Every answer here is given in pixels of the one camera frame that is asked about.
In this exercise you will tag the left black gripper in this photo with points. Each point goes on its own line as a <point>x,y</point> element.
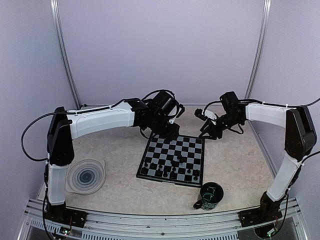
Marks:
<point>171,135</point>

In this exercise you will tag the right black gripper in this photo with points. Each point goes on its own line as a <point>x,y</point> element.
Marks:
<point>216,132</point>

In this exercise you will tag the black grey chess board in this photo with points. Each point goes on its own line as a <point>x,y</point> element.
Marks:
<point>159,152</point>

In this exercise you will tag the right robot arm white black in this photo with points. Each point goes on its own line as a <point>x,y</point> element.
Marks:
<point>299,139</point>

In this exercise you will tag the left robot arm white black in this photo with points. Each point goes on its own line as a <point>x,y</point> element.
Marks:
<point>65,126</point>

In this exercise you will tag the black chess piece pile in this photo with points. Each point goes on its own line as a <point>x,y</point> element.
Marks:
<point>177,160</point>

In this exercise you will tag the dark green mug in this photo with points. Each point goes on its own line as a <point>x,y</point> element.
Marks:
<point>211,193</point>

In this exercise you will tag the clear collapsible silicone bowl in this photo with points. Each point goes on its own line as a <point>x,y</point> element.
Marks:
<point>85,177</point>

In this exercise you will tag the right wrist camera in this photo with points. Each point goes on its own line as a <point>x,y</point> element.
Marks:
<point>205,115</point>

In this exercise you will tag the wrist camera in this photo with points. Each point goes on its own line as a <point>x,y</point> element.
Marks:
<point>205,115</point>
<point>175,113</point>

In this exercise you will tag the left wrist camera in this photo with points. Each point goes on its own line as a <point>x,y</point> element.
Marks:
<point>175,113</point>

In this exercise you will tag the aluminium front rail frame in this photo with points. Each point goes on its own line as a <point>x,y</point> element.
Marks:
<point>99,225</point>

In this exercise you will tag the right aluminium corner post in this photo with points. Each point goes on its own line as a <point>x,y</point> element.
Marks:
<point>260,47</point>

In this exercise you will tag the aluminium corner post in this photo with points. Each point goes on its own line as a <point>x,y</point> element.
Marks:
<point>54,5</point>
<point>260,47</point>

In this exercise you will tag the left aluminium corner post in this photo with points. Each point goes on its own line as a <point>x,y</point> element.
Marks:
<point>54,5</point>

